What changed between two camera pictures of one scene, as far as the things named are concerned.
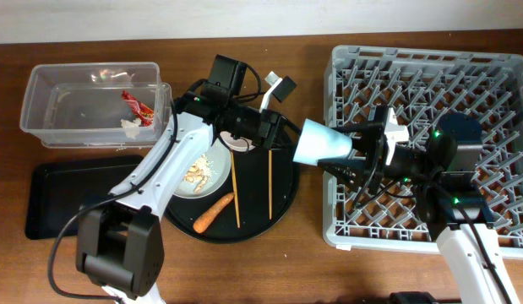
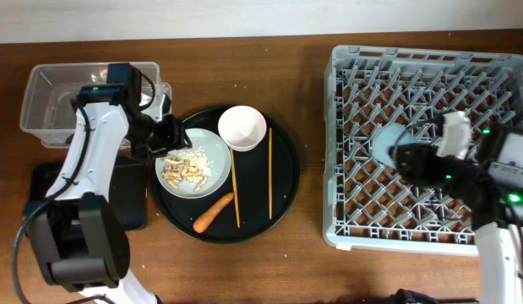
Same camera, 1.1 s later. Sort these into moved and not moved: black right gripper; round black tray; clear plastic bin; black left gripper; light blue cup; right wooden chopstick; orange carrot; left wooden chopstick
Moved: black right gripper; light blue cup; black left gripper
Not moved: left wooden chopstick; round black tray; right wooden chopstick; orange carrot; clear plastic bin
